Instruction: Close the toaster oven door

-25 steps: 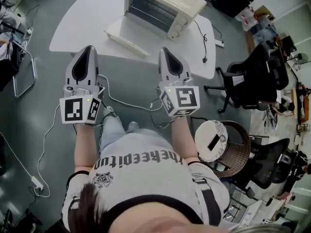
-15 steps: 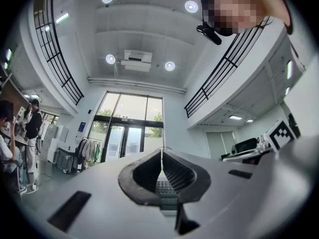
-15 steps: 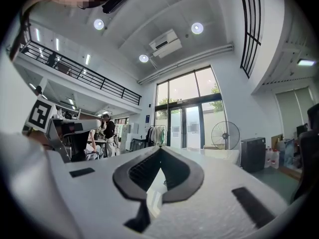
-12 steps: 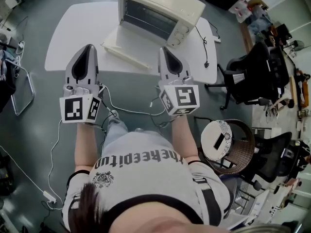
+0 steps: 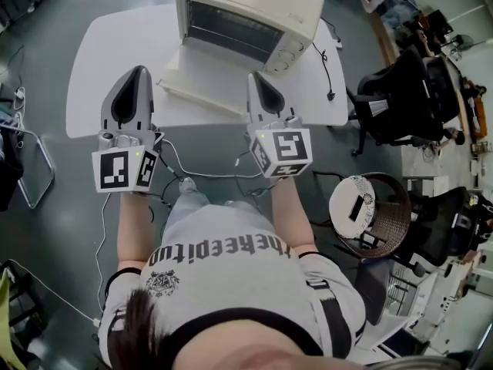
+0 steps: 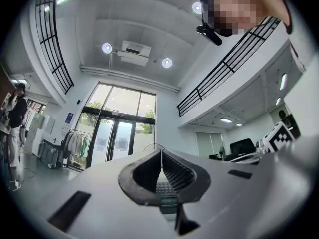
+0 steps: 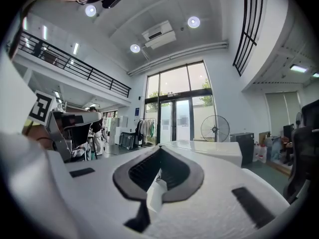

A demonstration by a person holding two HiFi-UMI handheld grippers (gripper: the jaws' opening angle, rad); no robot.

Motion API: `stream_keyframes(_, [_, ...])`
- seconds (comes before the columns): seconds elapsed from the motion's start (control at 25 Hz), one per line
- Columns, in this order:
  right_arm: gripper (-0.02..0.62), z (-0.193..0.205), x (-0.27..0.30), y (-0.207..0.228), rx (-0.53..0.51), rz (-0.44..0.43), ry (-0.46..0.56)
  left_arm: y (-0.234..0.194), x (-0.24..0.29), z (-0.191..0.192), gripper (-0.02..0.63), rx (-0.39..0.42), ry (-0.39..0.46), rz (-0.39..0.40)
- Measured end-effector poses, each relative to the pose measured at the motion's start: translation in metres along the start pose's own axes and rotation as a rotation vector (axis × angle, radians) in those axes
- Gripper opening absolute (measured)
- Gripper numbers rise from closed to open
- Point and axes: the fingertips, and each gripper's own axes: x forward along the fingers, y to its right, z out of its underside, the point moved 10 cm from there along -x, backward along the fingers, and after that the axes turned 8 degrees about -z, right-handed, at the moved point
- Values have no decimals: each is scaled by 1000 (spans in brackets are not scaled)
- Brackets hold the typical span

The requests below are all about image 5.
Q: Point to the brown wicker basket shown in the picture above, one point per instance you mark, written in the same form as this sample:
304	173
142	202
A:
393	214

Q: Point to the black swivel office chair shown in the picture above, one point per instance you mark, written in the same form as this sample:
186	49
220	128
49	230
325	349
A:
443	222

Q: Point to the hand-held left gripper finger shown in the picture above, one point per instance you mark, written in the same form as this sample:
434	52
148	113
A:
142	106
109	108

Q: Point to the white round patterned disc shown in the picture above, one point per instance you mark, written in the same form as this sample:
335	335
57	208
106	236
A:
346	206

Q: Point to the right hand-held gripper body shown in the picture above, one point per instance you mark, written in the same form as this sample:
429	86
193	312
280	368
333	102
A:
287	146

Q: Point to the chrome tube chair frame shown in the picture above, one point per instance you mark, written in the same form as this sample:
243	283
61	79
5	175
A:
51	168

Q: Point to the cream oven door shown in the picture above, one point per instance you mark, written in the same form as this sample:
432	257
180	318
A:
208	79

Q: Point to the cream toaster oven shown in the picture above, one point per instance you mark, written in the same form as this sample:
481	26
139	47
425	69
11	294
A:
262	2

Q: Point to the person's left grey shoe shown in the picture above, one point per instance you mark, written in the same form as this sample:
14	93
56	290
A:
187	185

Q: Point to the black office chair with armrests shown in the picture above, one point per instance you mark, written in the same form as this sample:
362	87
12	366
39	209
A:
404	102

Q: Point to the person's grey printed t-shirt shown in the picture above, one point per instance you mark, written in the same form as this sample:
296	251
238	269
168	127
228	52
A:
231	276

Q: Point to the orange bag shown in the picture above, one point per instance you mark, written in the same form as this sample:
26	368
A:
480	116

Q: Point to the dark grey flat panel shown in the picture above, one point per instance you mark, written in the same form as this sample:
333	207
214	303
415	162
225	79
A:
371	291

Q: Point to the person's right grey shoe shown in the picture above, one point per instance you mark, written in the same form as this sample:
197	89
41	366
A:
232	204

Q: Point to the black standing fan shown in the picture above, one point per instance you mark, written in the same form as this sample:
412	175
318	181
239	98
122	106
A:
464	41

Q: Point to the white power adapter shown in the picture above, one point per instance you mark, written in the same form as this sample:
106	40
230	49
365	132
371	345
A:
19	93

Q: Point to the person's right forearm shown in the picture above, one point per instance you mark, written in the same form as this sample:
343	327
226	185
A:
289	214

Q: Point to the person's light blue jeans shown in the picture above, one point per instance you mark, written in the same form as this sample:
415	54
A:
192	206

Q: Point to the person's left forearm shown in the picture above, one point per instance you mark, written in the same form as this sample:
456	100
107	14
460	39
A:
133	229

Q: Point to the white low cabinet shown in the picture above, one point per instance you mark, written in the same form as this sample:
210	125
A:
435	307

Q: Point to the black hanging garment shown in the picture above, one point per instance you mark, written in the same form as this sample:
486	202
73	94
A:
9	175

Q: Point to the black mesh back chair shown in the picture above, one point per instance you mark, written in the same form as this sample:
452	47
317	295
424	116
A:
443	87

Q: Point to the person's grey shoe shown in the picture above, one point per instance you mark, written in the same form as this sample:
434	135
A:
232	204
187	185

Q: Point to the yellow green plastic bin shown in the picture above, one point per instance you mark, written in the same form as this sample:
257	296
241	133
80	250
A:
7	322

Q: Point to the black metal frame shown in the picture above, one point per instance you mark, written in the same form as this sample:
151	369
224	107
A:
23	295

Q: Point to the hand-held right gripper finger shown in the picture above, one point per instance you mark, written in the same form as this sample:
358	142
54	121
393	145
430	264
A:
256	106
274	98

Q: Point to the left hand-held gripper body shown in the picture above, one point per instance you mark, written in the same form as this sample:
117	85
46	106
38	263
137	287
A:
115	170

